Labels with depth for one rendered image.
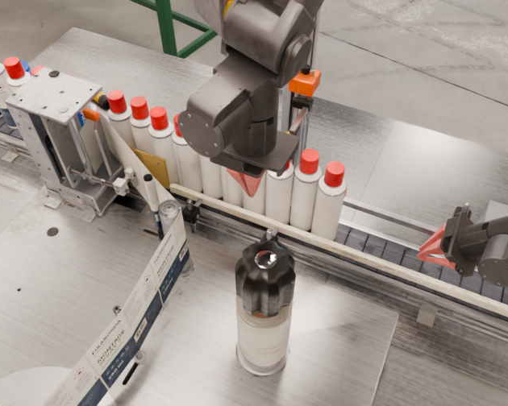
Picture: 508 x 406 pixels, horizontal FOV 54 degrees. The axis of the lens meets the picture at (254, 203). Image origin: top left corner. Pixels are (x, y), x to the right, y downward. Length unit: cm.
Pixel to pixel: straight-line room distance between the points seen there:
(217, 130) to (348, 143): 82
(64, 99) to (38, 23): 260
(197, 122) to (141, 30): 281
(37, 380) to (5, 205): 47
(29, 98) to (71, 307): 39
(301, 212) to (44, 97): 52
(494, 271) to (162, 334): 56
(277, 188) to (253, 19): 48
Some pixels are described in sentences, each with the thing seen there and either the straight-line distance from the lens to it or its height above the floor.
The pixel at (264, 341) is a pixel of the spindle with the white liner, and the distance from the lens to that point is 76.
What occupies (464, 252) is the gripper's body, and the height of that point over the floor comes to 101.
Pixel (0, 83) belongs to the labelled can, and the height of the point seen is 102.
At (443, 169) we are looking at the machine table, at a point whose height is 83.
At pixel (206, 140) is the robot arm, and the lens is 51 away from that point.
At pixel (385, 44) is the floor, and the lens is 320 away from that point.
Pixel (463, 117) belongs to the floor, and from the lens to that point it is 281.
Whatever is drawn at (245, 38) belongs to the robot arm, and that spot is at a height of 145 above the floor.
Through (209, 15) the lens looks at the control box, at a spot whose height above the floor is 131.
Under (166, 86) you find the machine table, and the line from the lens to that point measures 146.
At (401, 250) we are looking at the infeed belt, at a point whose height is 88.
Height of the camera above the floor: 172
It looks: 51 degrees down
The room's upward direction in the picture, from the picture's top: straight up
